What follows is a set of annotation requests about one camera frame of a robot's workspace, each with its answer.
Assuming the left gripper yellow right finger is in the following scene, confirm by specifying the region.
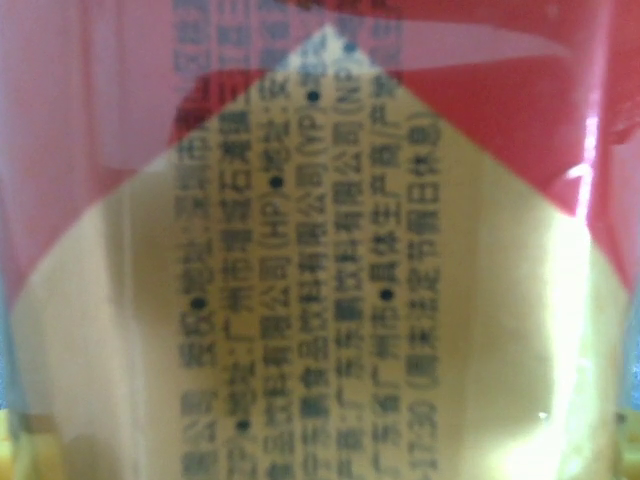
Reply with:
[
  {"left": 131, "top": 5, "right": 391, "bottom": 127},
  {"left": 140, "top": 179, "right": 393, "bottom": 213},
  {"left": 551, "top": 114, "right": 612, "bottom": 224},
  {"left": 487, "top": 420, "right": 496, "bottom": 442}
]
[{"left": 612, "top": 407, "right": 640, "bottom": 480}]

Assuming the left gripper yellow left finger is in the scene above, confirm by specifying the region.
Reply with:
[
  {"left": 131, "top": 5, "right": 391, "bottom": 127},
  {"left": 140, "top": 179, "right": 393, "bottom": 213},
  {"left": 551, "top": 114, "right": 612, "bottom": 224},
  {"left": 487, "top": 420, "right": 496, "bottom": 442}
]
[{"left": 0, "top": 407, "right": 66, "bottom": 480}]

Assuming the red and gold can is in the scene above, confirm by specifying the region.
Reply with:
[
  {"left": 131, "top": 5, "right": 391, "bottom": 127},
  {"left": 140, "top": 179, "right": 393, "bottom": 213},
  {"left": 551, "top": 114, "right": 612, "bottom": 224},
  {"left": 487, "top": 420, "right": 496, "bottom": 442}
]
[{"left": 0, "top": 0, "right": 640, "bottom": 480}]

